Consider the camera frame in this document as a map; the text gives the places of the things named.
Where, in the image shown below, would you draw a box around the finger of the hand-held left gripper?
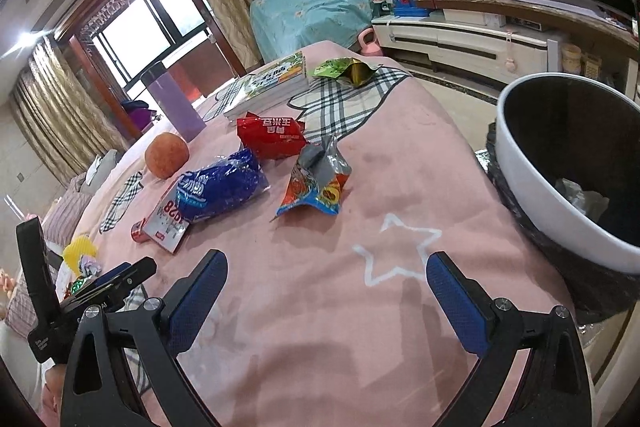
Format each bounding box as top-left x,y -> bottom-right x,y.
60,257 -> 158,313
75,269 -> 133,308

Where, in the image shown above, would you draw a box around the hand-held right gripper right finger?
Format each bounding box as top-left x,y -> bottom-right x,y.
426,251 -> 596,427

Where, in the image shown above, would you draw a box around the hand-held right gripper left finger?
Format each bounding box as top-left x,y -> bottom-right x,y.
59,249 -> 228,427

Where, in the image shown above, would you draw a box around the red green drink can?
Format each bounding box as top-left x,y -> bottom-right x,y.
62,276 -> 98,300

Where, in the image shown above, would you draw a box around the white and red box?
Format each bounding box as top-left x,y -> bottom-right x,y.
140,179 -> 193,255

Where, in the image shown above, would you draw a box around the blue snack packet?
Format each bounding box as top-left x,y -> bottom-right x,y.
176,148 -> 271,224

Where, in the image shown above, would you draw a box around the black white-rimmed trash bin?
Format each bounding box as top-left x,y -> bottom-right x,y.
482,74 -> 640,323

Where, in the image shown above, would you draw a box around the grey and orange snack packet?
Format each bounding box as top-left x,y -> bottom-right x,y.
270,134 -> 353,223

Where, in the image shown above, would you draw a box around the red snack packet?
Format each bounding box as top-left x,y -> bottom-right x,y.
236,112 -> 307,161

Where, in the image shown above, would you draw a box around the person's left hand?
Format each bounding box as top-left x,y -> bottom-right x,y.
44,359 -> 68,413

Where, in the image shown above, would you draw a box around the yellow spiky ball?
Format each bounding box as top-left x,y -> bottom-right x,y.
62,237 -> 98,270

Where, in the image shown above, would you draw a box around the pink striped pillow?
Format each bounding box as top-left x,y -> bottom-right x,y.
42,172 -> 93,248

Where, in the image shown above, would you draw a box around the grey pillow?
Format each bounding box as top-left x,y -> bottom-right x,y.
85,149 -> 121,188

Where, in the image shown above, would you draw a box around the orange fruit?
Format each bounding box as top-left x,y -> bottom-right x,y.
145,133 -> 190,180

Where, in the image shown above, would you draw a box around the silver foil mat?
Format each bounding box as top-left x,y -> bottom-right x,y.
475,149 -> 501,178

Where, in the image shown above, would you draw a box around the purple bag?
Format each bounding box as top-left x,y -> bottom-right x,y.
120,99 -> 153,132

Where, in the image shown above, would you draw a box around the clear plastic wrapper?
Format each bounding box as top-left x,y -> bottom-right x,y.
552,177 -> 611,225

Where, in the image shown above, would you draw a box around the purple bottle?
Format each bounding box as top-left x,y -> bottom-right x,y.
140,62 -> 207,142

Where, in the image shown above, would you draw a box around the green covered book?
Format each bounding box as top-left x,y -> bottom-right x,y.
222,51 -> 308,122

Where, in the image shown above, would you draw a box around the pink cabinet child lock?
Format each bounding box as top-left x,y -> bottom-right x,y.
502,29 -> 518,72

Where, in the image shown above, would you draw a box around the white tv stand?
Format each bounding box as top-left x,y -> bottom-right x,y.
371,0 -> 640,108

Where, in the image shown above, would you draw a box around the green snack wrapper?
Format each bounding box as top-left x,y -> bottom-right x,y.
312,57 -> 383,88

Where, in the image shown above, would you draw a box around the stacked yellow containers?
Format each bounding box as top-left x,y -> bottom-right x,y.
562,44 -> 583,75

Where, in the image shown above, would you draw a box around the pink kettlebell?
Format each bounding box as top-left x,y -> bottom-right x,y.
357,28 -> 383,58

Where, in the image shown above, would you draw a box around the white flat box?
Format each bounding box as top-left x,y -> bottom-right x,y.
442,9 -> 506,25

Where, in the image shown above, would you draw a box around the light blue furniture cover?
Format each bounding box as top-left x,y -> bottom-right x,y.
249,0 -> 383,62

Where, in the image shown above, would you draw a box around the balcony window with brown frame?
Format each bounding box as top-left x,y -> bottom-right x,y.
55,0 -> 241,108

